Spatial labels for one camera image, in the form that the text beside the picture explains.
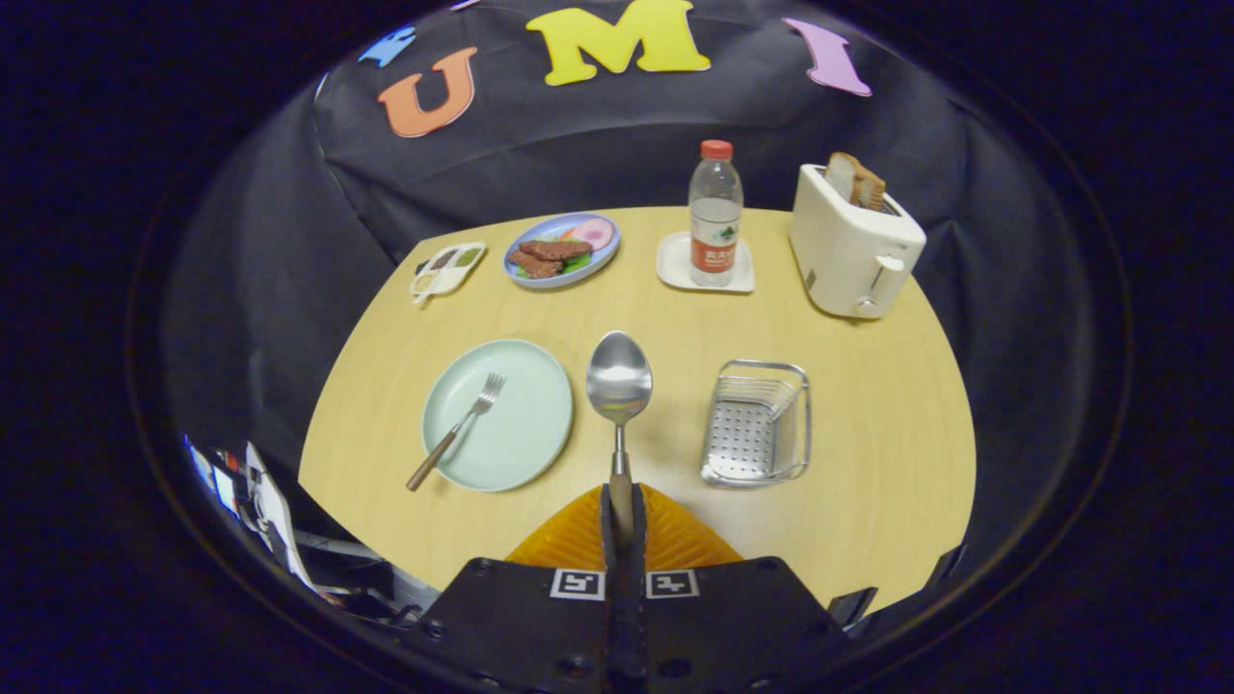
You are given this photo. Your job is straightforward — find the clear water bottle red cap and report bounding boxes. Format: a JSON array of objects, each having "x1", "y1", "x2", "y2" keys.
[{"x1": 687, "y1": 140, "x2": 744, "y2": 287}]

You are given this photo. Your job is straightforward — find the white square coaster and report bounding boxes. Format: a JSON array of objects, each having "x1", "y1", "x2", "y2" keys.
[{"x1": 657, "y1": 231, "x2": 756, "y2": 294}]

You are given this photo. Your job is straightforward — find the blue food plate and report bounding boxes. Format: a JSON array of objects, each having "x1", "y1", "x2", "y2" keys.
[{"x1": 502, "y1": 212, "x2": 621, "y2": 289}]

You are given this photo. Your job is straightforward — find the pale green plate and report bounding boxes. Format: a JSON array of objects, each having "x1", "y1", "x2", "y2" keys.
[{"x1": 421, "y1": 338, "x2": 575, "y2": 493}]

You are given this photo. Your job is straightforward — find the white toaster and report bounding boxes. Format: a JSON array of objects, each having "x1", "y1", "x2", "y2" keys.
[{"x1": 789, "y1": 164, "x2": 927, "y2": 321}]

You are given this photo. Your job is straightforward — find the white divided seasoning dish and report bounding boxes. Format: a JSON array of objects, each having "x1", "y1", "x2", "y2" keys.
[{"x1": 409, "y1": 241, "x2": 487, "y2": 306}]

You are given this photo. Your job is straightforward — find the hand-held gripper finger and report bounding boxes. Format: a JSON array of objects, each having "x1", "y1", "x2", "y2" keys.
[
  {"x1": 627, "y1": 482, "x2": 855, "y2": 694},
  {"x1": 400, "y1": 482, "x2": 628, "y2": 694}
]

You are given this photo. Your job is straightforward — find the metal spoon wooden handle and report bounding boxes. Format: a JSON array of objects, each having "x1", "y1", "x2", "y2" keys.
[{"x1": 586, "y1": 331, "x2": 654, "y2": 543}]

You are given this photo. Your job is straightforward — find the metal wire cutlery rack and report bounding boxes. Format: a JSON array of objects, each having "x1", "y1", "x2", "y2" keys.
[{"x1": 700, "y1": 360, "x2": 813, "y2": 488}]

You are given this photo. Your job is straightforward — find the toast slices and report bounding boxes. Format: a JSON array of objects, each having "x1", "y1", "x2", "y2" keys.
[{"x1": 824, "y1": 151, "x2": 888, "y2": 213}]

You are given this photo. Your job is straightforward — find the metal fork wooden handle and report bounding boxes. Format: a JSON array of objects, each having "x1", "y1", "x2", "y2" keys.
[{"x1": 406, "y1": 373, "x2": 507, "y2": 493}]

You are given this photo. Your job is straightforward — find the white paper sheet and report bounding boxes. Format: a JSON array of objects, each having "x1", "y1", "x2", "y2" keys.
[{"x1": 244, "y1": 441, "x2": 321, "y2": 591}]

